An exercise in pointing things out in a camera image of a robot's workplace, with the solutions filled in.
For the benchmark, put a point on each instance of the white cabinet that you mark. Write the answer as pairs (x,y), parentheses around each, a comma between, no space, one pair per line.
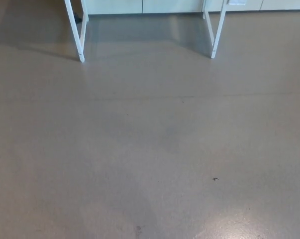
(169,6)

